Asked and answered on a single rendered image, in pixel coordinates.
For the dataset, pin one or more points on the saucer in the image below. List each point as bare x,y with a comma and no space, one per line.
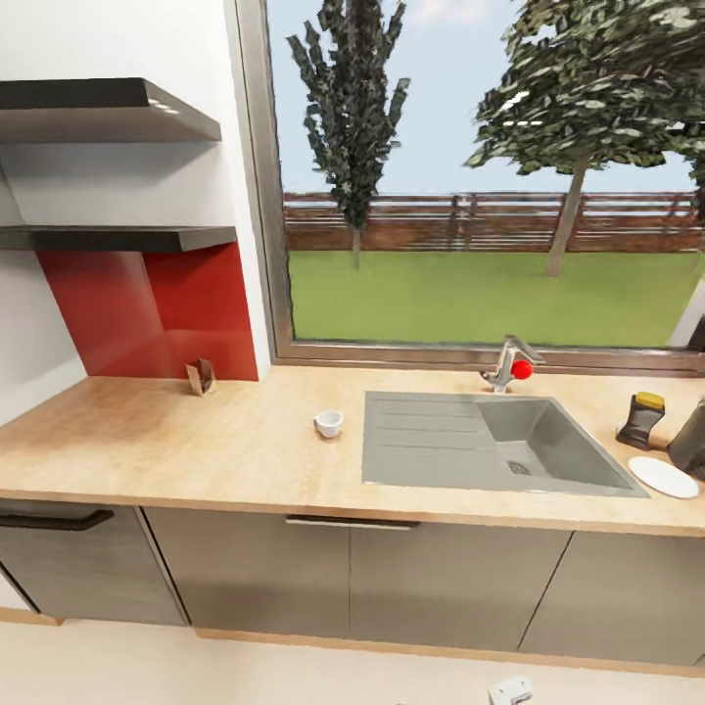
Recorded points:
664,477

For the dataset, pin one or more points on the countertop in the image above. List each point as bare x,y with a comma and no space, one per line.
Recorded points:
250,446

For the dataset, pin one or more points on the water glass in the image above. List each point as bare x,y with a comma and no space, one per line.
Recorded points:
201,377

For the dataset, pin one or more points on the coffee cup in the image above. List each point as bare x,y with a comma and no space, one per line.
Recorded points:
329,423

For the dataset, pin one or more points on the drop in sink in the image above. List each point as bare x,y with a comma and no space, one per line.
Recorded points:
487,443

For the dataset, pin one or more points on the fixed window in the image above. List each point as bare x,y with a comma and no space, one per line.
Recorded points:
426,177

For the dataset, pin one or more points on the dishwasher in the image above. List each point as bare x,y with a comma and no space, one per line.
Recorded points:
85,560

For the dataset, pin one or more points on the bottle of coffee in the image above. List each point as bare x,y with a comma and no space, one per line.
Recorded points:
646,410

